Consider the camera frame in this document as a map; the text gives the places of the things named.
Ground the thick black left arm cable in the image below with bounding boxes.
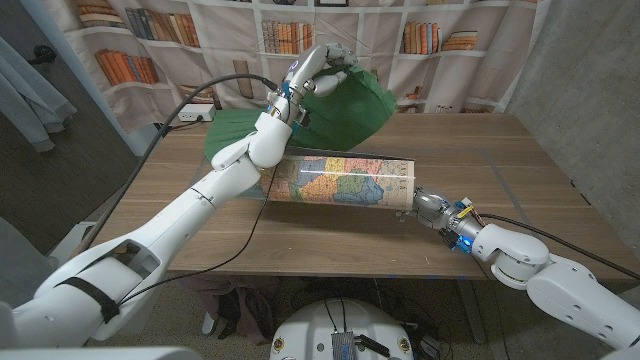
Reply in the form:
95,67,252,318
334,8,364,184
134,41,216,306
79,73,279,251

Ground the grey table leg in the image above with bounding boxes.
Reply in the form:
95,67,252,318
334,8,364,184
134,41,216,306
455,278,487,345

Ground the map-printed cardboard tube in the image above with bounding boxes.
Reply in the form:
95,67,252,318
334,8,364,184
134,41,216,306
239,146,417,210

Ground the white power strip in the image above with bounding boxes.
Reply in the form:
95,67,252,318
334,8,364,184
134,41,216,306
175,103,217,123

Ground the printed bookshelf backdrop cloth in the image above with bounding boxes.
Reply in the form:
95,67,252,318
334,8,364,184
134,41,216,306
42,0,551,134

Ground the silver finned module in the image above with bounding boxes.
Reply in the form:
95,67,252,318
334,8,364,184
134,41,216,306
331,330,357,360

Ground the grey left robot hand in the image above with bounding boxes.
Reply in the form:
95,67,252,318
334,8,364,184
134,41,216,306
281,42,359,102

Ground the pinkish cloth under table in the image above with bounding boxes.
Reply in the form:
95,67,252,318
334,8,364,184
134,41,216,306
179,274,277,346

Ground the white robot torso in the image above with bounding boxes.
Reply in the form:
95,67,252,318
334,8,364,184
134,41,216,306
269,298,415,360

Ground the black power strip cable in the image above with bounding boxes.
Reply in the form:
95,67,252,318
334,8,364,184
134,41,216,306
158,115,204,136

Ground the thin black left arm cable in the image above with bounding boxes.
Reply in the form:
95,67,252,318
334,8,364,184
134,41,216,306
117,159,281,306

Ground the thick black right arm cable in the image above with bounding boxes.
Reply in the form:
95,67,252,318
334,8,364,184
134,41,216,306
479,212,640,281

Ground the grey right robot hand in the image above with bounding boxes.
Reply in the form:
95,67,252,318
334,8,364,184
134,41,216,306
397,187,485,242

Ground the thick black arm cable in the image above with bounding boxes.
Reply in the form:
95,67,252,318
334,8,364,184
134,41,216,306
479,212,640,281
79,73,279,251

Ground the green crepe paper sheet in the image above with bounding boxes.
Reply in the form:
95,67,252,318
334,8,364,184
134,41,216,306
204,64,399,162

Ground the grey hanging curtain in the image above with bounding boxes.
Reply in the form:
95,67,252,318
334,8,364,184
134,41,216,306
0,37,78,153

